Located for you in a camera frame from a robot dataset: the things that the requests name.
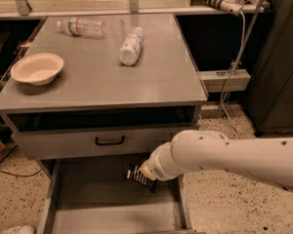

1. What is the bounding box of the grey top drawer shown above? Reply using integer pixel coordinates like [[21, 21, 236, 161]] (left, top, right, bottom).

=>
[[12, 125, 198, 160]]

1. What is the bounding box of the grey metal rail bracket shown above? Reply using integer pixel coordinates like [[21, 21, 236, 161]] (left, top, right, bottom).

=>
[[197, 69, 250, 93]]

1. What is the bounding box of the black floor cable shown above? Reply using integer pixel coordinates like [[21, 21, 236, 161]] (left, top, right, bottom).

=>
[[0, 143, 43, 178]]

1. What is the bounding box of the grey open middle drawer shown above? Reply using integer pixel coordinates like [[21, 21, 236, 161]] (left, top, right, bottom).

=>
[[37, 154, 195, 234]]

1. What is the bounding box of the white power strip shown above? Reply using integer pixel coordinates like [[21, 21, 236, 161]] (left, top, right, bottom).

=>
[[201, 0, 242, 17]]

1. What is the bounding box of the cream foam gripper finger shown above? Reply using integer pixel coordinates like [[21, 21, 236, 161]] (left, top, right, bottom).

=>
[[139, 166, 151, 179]]

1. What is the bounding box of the grey shelf counter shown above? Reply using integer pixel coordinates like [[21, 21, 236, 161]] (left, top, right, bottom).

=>
[[0, 0, 271, 20]]

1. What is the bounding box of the white paper bowl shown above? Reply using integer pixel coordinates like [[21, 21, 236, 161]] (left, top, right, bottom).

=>
[[11, 53, 64, 86]]

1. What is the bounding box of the dark grey cabinet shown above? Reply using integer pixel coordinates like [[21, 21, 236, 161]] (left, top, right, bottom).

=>
[[243, 0, 293, 136]]

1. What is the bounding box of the white labelled plastic bottle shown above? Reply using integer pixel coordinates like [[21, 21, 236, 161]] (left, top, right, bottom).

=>
[[119, 27, 144, 66]]

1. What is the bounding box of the metal support leg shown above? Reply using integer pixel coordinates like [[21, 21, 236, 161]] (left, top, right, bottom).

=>
[[229, 0, 264, 75]]

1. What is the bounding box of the grey drawer cabinet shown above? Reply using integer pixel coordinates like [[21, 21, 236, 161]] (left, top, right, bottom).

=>
[[0, 13, 209, 234]]

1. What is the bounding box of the black drawer handle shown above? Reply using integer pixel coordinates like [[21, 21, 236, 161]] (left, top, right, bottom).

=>
[[95, 136, 125, 146]]

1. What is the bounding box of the black rxbar chocolate wrapper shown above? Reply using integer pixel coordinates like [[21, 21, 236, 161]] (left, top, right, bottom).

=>
[[123, 163, 156, 193]]

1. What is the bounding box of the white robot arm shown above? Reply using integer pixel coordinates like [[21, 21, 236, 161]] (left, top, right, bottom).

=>
[[140, 130, 293, 192]]

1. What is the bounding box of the clear plastic water bottle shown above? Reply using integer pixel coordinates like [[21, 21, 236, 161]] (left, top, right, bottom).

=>
[[57, 17, 105, 38]]

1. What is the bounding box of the white power cable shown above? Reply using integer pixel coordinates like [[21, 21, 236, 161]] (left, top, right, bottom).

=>
[[218, 10, 247, 138]]

